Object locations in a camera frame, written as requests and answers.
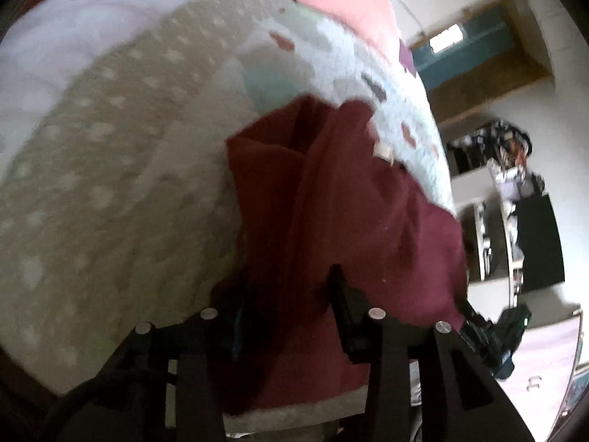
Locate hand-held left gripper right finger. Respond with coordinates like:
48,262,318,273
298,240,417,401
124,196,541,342
326,264,535,442

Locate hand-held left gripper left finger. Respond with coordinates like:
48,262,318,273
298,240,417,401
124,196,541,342
107,281,249,442

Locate maroon fleece garment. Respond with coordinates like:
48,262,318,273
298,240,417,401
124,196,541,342
225,94,469,417

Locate dark green cloth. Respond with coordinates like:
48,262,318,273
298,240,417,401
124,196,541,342
455,301,533,379

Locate beige dotted blanket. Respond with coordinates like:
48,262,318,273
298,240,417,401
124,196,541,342
0,0,369,434

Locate pink floor mat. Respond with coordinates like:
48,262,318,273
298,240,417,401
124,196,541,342
497,315,581,440

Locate cluttered shelf unit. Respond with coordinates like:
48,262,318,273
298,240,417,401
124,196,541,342
447,119,549,296

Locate black flat screen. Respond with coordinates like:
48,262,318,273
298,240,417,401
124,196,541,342
513,193,566,294

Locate white patterned quilt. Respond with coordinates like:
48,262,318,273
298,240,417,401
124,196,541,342
241,2,457,215

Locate purple cloth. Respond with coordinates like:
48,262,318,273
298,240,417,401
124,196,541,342
398,41,419,77

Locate teal door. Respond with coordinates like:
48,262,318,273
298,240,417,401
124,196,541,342
411,2,517,84

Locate pink cloth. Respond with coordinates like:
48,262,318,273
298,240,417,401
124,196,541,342
292,0,406,63

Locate white bed sheet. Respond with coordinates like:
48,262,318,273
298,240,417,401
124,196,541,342
0,0,288,162

